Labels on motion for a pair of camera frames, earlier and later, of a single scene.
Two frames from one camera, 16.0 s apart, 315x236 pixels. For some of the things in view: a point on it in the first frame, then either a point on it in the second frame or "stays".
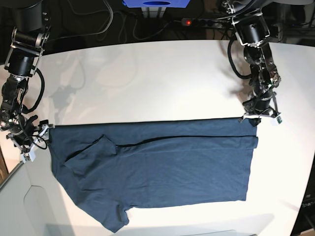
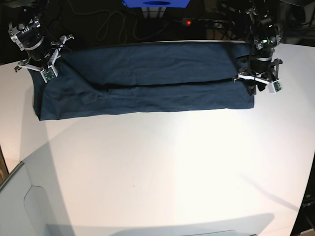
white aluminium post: [153, 12] stays
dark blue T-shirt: [112, 165] to [143, 77]
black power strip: [207, 22] stays
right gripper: [263, 103] to [262, 67]
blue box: [156, 3] stays
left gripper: [21, 130] to [42, 52]
